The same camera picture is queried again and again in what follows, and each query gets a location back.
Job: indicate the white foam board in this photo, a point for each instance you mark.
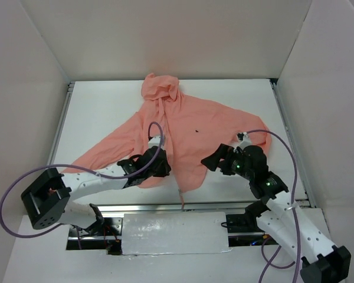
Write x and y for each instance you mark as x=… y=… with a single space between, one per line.
x=174 y=233

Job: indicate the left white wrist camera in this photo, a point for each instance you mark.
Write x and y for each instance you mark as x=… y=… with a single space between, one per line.
x=156 y=141

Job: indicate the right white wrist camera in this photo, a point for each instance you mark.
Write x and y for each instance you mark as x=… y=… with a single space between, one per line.
x=243 y=140

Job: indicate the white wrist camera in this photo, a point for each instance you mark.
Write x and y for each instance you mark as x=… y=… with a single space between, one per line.
x=156 y=141
x=243 y=140

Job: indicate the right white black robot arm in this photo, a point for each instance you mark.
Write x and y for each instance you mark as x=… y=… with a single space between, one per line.
x=275 y=213

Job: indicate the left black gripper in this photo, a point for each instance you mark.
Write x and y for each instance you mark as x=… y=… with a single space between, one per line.
x=160 y=164

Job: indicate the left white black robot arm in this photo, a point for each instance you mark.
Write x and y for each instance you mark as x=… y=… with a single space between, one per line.
x=51 y=198

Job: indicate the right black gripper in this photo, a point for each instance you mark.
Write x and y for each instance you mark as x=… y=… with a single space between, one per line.
x=225 y=161

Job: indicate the aluminium frame rail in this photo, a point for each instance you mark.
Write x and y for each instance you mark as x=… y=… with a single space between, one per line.
x=174 y=207

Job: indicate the salmon pink hooded jacket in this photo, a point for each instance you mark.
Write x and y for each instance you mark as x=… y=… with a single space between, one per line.
x=108 y=120

